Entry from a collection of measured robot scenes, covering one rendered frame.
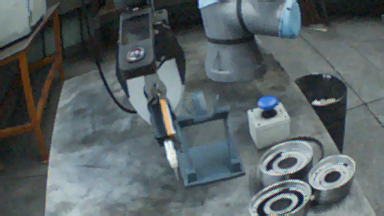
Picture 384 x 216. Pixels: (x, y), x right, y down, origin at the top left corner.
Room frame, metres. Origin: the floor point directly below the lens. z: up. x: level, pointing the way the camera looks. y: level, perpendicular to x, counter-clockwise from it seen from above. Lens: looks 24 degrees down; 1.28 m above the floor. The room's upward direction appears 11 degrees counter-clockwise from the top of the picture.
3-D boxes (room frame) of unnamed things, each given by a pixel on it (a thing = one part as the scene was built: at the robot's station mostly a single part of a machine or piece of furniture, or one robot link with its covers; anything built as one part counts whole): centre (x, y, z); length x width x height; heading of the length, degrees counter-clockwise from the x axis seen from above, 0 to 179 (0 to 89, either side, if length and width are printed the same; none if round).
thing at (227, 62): (1.21, -0.12, 0.85); 0.15 x 0.15 x 0.10
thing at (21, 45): (3.12, 1.25, 0.39); 1.50 x 0.62 x 0.78; 4
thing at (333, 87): (1.83, -0.55, 0.21); 0.34 x 0.34 x 0.43
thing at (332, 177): (0.60, -0.21, 0.82); 0.10 x 0.10 x 0.04
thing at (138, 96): (0.74, 0.07, 0.98); 0.06 x 0.03 x 0.09; 179
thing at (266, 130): (0.87, -0.13, 0.82); 0.08 x 0.07 x 0.05; 4
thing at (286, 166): (0.70, -0.14, 0.82); 0.10 x 0.10 x 0.04
